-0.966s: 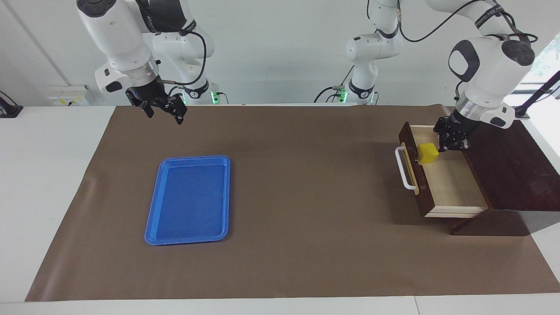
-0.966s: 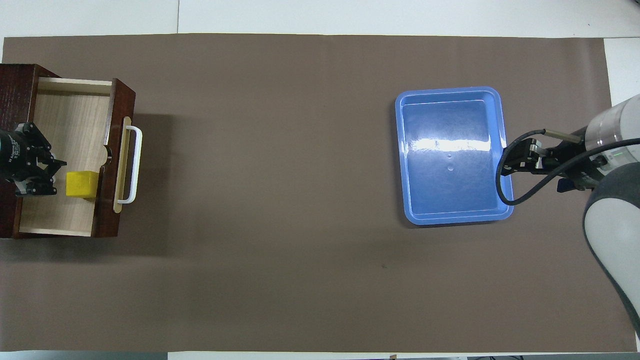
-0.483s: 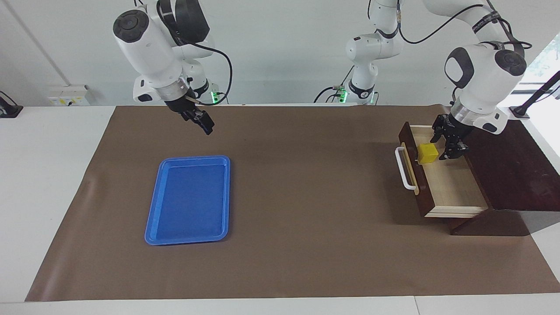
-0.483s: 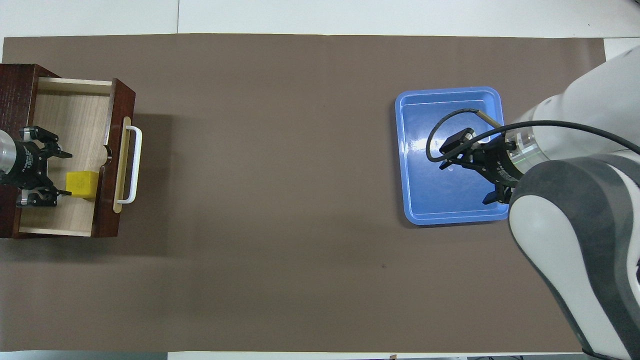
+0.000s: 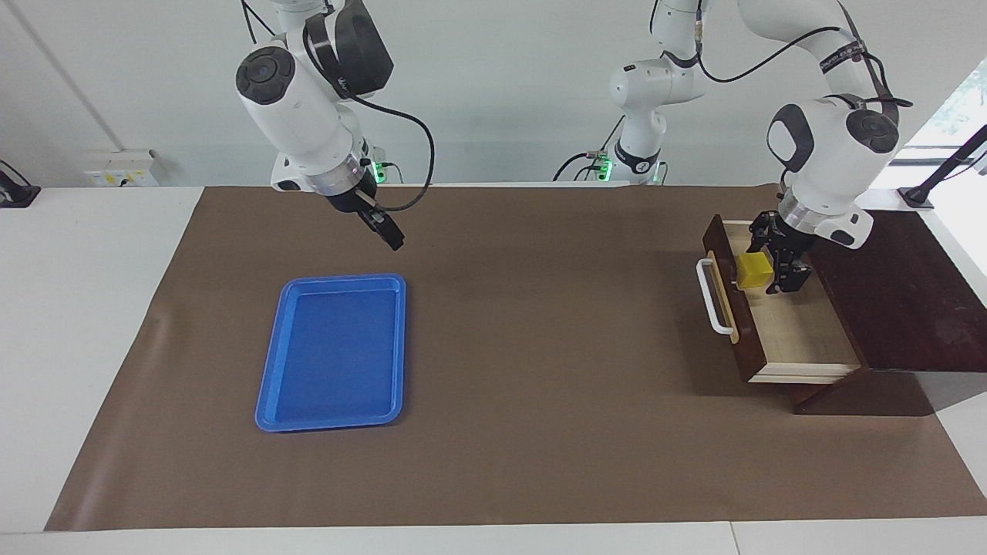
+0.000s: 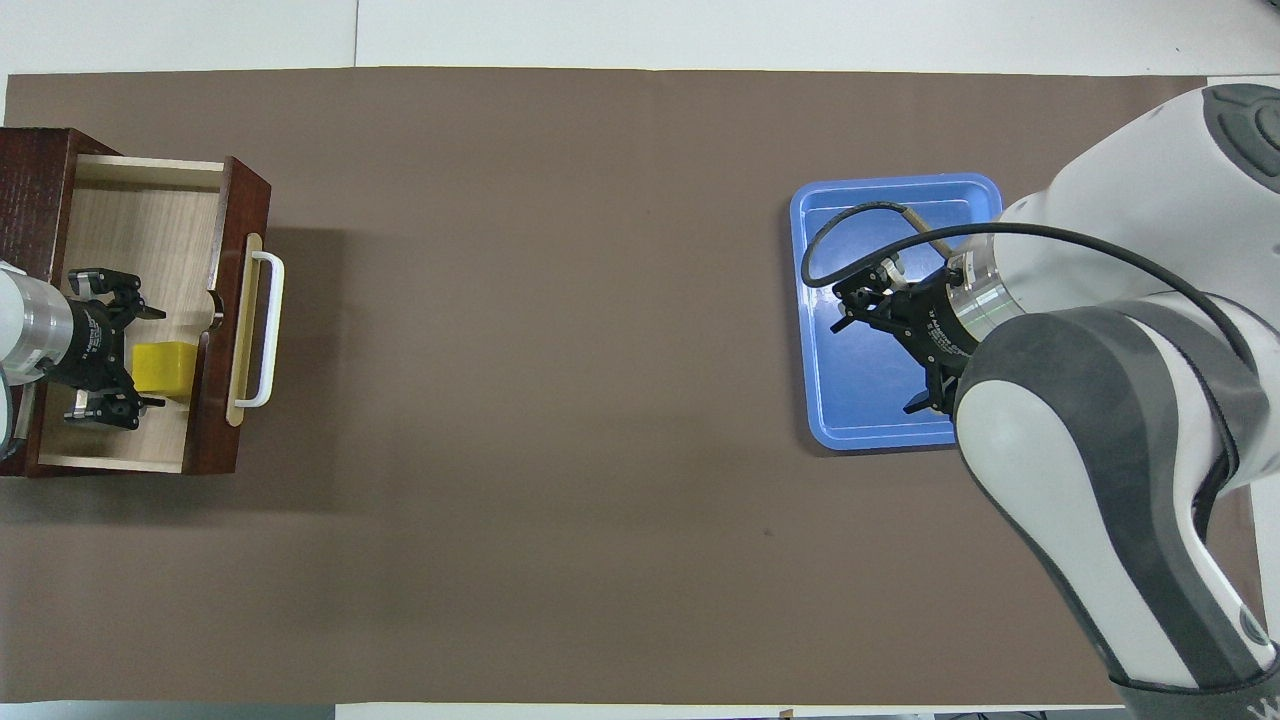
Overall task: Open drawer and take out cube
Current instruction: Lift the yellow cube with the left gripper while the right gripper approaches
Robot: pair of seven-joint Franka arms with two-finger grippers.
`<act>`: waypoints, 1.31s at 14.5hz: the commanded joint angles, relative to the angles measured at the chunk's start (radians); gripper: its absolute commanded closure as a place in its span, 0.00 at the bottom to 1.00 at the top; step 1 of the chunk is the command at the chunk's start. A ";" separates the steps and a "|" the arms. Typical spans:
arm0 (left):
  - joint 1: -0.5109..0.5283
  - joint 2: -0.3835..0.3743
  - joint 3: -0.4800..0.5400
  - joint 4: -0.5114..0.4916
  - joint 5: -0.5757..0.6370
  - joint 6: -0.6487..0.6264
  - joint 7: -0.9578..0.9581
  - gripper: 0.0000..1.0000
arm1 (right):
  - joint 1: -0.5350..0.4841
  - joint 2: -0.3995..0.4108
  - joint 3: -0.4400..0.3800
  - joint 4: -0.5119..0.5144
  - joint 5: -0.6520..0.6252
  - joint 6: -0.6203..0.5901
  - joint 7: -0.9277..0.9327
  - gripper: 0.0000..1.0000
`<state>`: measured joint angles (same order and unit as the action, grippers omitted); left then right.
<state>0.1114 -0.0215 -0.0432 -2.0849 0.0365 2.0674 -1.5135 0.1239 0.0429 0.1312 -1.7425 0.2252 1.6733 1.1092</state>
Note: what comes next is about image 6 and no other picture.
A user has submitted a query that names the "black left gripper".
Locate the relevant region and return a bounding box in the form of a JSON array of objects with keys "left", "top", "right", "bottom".
[{"left": 50, "top": 268, "right": 167, "bottom": 431}]

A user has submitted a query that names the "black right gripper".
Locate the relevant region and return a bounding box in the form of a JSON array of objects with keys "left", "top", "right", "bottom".
[{"left": 833, "top": 258, "right": 976, "bottom": 414}]

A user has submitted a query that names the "yellow cube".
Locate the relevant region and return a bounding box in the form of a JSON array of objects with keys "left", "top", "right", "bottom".
[{"left": 132, "top": 341, "right": 198, "bottom": 405}]

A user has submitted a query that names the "wooden drawer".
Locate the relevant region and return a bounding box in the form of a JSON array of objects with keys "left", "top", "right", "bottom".
[{"left": 25, "top": 153, "right": 273, "bottom": 476}]

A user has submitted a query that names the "white drawer handle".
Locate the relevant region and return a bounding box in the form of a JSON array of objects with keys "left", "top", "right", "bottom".
[{"left": 232, "top": 250, "right": 286, "bottom": 409}]

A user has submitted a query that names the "dark wooden drawer cabinet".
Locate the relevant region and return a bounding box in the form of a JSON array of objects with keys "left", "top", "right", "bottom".
[{"left": 0, "top": 127, "right": 123, "bottom": 479}]

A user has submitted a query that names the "blue plastic tray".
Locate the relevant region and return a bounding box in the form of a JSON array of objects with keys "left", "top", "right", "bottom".
[{"left": 789, "top": 172, "right": 1004, "bottom": 451}]

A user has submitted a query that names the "brown table mat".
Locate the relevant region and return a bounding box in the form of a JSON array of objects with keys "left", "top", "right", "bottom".
[{"left": 0, "top": 66, "right": 1263, "bottom": 706}]

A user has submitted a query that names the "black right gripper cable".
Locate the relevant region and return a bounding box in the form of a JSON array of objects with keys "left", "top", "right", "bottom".
[{"left": 800, "top": 203, "right": 1261, "bottom": 371}]

